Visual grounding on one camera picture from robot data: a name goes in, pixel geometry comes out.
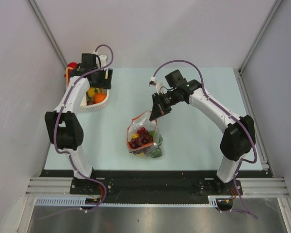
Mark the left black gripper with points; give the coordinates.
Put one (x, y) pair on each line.
(105, 83)

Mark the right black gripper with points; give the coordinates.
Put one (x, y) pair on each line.
(157, 112)

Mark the orange fruit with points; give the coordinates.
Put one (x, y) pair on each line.
(99, 97)

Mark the dark grape bunch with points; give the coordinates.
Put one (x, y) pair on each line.
(144, 141)

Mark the clear orange zip bag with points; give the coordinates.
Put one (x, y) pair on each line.
(143, 121)

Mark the yellow bell pepper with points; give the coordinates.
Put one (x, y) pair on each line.
(135, 141)

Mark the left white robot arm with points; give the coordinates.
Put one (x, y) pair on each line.
(64, 129)

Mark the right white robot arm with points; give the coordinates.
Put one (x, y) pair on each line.
(238, 131)

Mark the yellow lemon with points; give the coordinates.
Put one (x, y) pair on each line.
(93, 91)

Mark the red bell pepper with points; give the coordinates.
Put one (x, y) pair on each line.
(72, 65)

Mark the orange sliced papaya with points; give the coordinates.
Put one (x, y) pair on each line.
(67, 70)

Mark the white plastic basket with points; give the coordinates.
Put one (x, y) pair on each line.
(89, 108)

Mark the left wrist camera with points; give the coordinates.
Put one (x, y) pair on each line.
(101, 59)

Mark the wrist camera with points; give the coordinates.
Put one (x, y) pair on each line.
(158, 85)
(101, 59)

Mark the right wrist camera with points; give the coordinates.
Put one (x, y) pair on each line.
(158, 85)

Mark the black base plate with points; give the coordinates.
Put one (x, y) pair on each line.
(153, 185)

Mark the right aluminium post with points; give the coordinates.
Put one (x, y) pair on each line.
(261, 33)

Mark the aluminium post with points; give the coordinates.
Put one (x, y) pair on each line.
(47, 31)
(261, 33)

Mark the left aluminium post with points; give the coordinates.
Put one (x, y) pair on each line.
(47, 31)

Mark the aluminium front rail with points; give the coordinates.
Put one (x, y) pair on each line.
(252, 187)

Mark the white cable duct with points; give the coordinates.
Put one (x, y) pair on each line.
(203, 202)

